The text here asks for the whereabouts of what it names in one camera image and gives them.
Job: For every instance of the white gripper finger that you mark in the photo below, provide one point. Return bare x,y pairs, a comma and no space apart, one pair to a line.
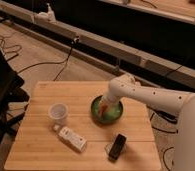
103,108

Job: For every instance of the black chair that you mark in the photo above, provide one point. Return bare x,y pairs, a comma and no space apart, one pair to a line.
10,91

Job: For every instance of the clear plastic cup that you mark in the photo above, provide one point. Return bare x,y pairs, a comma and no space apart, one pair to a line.
58,113

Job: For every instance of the grey metal rail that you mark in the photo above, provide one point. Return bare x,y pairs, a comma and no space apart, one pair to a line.
153,47

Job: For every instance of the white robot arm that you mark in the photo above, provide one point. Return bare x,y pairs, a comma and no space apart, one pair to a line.
177,103

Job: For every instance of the green ceramic bowl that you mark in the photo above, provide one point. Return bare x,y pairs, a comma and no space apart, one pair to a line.
111,114

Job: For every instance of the clear plastic wrapper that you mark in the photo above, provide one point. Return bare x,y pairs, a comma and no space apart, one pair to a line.
106,148

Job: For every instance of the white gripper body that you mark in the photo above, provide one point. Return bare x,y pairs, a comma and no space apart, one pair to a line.
108,100

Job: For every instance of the white object on rail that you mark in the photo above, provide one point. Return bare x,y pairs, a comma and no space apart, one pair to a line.
48,16

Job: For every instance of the white small bottle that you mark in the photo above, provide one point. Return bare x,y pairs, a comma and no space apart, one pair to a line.
71,138

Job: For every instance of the black remote control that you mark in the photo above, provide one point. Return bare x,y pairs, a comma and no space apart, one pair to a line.
120,139

